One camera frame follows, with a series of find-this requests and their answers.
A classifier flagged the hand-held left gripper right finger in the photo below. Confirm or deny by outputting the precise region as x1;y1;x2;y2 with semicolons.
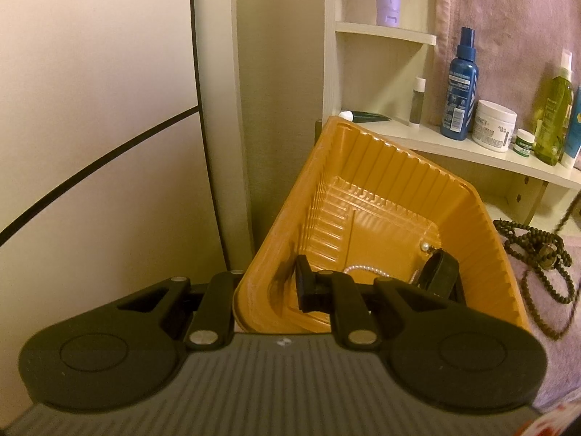
295;254;460;351

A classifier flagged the large white jar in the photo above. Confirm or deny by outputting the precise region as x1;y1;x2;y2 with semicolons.
472;100;518;152

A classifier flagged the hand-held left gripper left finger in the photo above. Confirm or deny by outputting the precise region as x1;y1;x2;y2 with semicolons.
115;270;246;351

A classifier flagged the cream wooden shelf unit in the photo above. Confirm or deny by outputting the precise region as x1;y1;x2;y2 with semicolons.
322;0;581;223

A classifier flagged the white pearl necklace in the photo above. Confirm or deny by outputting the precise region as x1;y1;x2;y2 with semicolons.
342;241;432;287

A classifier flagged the light blue tube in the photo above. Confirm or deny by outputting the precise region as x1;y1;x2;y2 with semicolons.
560;85;581;170

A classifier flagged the dark bead necklace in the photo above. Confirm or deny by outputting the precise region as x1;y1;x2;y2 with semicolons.
492;218;573;341

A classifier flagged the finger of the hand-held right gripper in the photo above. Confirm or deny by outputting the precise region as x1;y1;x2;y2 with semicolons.
417;250;468;305

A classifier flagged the green spray bottle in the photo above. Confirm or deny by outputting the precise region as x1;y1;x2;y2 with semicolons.
533;50;575;166

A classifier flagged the yellow plastic tray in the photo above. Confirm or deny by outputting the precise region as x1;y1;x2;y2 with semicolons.
231;116;531;334

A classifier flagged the small white-capped bottle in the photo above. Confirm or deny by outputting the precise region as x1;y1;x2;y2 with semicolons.
409;77;427;127

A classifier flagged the pink towel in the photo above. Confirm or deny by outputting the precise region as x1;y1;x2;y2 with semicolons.
431;0;581;146

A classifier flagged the dark green tube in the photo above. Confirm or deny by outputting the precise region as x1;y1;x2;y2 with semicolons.
338;110;391;123

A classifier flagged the small green-label jar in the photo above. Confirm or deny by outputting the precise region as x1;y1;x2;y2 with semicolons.
513;129;536;157

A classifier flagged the blue spray bottle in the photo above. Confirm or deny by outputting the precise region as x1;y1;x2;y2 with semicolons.
439;27;479;141

